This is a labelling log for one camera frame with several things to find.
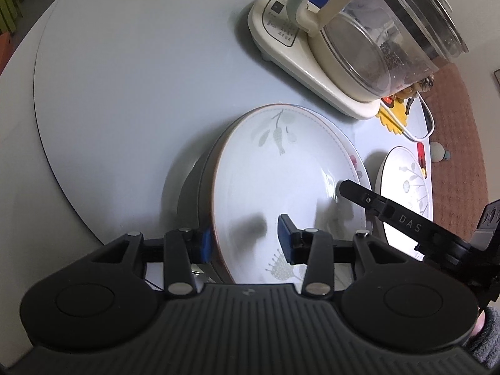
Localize brown-rimmed white floral plate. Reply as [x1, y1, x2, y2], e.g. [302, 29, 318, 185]
[211, 105, 368, 287]

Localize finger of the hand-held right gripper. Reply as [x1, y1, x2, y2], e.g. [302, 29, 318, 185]
[339, 180, 435, 243]

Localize white cable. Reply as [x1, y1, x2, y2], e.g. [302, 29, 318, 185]
[391, 94, 435, 142]

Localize white plate with stem print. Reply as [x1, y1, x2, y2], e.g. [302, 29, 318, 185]
[376, 146, 434, 260]

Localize pink sofa cover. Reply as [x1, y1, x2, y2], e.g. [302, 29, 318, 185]
[425, 62, 493, 266]

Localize blue and white plush toy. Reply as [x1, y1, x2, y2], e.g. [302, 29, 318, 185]
[431, 143, 451, 162]

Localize person's right forearm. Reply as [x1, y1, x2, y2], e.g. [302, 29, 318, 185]
[467, 307, 500, 373]

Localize brown ornament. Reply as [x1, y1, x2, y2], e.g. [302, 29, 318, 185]
[394, 75, 435, 100]

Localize yellow scalloped mat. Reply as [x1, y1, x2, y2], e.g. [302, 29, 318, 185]
[376, 96, 421, 136]

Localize glass kettle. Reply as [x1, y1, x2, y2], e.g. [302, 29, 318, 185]
[287, 0, 469, 99]

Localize red lighter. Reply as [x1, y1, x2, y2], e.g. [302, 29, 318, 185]
[417, 142, 428, 179]

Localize cream kettle base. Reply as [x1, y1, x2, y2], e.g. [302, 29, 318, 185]
[247, 0, 382, 120]

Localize white plate with red print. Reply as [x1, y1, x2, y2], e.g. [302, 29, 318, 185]
[347, 141, 373, 231]

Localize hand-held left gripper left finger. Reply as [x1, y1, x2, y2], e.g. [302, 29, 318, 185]
[91, 227, 214, 297]

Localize orange box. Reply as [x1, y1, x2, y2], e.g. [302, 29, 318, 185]
[0, 33, 17, 72]

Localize grey round turntable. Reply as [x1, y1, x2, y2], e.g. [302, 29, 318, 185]
[33, 0, 433, 266]

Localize green plastic stools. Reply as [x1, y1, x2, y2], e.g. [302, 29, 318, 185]
[0, 0, 21, 34]

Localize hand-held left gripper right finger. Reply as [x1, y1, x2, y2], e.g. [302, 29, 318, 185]
[277, 214, 413, 297]

